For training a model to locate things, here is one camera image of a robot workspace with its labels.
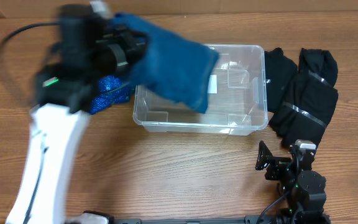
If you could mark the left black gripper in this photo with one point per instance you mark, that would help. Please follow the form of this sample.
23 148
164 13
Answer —
130 45

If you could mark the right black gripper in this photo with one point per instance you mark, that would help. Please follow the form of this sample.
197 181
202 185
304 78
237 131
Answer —
265 157

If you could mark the sparkly blue fabric bundle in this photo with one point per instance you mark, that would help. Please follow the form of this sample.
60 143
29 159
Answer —
111 91

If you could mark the blue denim jeans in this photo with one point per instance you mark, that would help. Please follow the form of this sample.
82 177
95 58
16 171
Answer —
173 67

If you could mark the large black taped garment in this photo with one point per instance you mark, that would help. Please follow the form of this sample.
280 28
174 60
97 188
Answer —
310 99

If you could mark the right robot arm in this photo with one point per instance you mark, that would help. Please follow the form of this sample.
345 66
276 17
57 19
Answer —
301 190

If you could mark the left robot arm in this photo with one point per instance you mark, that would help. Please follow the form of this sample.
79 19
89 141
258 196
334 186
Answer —
89 50

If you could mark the clear plastic storage bin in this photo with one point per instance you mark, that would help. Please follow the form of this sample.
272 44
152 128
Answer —
239 108

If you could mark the small black folded garment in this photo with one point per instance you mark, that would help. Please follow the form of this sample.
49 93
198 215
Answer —
279 70

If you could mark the white label in bin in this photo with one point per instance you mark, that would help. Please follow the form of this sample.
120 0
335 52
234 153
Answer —
213 85

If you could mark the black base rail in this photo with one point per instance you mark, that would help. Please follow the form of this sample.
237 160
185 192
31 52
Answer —
248 219

